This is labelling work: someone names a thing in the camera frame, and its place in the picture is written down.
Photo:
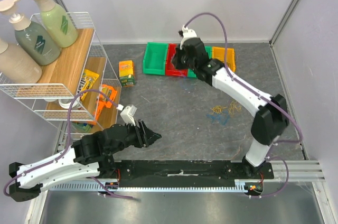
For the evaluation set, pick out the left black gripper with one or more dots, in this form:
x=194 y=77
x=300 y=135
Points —
x=146 y=136

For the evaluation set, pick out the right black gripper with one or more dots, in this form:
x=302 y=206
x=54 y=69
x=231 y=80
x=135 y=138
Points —
x=181 y=58

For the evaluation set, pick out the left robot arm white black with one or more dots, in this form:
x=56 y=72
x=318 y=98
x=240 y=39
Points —
x=90 y=157

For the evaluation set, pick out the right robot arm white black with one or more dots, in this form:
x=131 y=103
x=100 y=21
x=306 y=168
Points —
x=269 y=113

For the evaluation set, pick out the green bin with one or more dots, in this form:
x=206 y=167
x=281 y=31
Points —
x=190 y=73
x=154 y=60

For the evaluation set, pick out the red bin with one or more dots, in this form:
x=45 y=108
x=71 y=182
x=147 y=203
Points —
x=169 y=68

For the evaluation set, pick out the yellow bin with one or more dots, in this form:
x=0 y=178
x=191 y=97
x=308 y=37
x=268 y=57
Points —
x=218 y=53

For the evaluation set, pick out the left green bin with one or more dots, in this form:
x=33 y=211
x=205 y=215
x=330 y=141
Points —
x=154 y=60

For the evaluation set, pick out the orange toy package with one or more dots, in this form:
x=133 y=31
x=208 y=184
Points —
x=103 y=102

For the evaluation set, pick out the yellow green small box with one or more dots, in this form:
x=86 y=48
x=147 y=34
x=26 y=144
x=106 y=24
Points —
x=127 y=73

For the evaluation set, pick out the colourful box on lower shelf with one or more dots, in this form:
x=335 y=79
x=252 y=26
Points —
x=82 y=127

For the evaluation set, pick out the yellow candy bag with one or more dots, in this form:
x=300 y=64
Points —
x=87 y=80

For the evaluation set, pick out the white tape roll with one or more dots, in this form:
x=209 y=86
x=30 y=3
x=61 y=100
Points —
x=67 y=103

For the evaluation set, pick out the light green pump bottle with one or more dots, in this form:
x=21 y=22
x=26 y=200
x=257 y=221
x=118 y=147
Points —
x=57 y=23

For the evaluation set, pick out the beige pump bottle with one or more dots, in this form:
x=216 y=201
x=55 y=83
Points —
x=16 y=63

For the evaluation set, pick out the dark green pump bottle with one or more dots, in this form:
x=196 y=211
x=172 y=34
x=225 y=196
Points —
x=34 y=39

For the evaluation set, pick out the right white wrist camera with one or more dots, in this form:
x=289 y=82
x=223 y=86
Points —
x=185 y=33

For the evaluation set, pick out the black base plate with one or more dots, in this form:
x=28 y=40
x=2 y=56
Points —
x=184 y=172

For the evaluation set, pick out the white wire shelf rack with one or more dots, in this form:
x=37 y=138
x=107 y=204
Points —
x=61 y=78

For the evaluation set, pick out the slotted cable duct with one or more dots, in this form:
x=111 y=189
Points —
x=91 y=186

